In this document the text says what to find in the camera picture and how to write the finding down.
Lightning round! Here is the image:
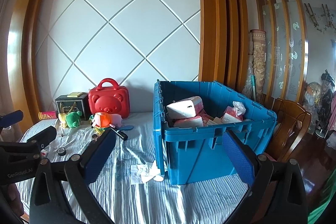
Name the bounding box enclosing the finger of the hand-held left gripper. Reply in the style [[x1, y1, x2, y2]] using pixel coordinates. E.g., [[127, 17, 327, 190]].
[[26, 126, 57, 147], [0, 110, 24, 128]]

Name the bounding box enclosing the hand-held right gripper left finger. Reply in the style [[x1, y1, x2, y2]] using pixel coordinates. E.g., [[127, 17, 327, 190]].
[[29, 130, 117, 224]]

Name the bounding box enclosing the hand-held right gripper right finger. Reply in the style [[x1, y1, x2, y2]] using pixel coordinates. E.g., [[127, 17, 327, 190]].
[[222, 130, 309, 224]]

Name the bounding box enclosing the blue plastic storage container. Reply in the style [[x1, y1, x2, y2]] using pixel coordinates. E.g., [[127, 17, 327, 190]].
[[154, 80, 278, 185]]

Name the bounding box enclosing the pink yellow snack tube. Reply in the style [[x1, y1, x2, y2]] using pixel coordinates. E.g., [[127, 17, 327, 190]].
[[38, 112, 58, 120]]

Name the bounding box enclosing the black cylindrical tool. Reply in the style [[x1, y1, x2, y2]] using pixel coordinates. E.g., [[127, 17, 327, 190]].
[[112, 129, 129, 141]]

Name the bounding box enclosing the yellow green plush toy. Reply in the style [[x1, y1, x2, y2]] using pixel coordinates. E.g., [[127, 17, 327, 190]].
[[58, 110, 82, 129]]

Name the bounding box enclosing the orange pink plush toy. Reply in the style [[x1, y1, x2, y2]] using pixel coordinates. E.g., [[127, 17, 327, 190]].
[[91, 112, 124, 129]]

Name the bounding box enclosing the pink tissue pack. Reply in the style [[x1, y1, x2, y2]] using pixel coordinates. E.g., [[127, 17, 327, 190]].
[[166, 96, 205, 118], [173, 117, 204, 128], [220, 106, 243, 124]]

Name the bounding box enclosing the crumpled white tissue paper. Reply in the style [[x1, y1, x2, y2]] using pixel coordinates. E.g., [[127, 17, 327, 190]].
[[130, 161, 165, 185]]

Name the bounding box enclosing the black gift box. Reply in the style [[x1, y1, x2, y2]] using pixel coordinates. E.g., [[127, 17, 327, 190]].
[[55, 93, 91, 121]]

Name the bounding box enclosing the white plastic bag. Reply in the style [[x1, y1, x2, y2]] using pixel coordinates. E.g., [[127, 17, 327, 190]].
[[232, 101, 247, 116]]

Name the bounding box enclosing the striped blue bedsheet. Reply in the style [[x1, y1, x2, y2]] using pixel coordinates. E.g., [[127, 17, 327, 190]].
[[16, 111, 250, 224]]

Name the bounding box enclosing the red bear suitcase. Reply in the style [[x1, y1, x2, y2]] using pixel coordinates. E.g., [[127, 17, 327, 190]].
[[88, 78, 130, 118]]

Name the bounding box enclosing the wooden chair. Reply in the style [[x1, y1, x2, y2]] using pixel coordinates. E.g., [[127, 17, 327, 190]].
[[265, 98, 312, 162]]

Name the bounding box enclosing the green cloth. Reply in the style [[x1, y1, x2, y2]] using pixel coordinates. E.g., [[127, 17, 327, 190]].
[[307, 169, 336, 224]]

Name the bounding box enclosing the rolled patterned carpet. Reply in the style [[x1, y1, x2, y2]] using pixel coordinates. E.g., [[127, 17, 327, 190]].
[[241, 29, 267, 103]]

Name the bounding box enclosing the plastic wrapped bundle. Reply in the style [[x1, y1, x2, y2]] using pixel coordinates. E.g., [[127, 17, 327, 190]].
[[304, 82, 323, 109]]

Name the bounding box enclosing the black hanging garment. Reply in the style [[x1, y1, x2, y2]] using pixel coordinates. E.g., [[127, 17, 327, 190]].
[[319, 69, 335, 132]]

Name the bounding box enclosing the wooden frosted glass partition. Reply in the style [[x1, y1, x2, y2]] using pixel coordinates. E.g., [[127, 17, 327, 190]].
[[252, 0, 309, 109]]

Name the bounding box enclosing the teal mop handle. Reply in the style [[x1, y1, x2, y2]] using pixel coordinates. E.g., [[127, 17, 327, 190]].
[[250, 75, 257, 101]]

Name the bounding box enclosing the wooden arch wall frame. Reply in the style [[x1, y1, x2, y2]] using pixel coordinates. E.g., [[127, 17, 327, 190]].
[[8, 0, 250, 130]]

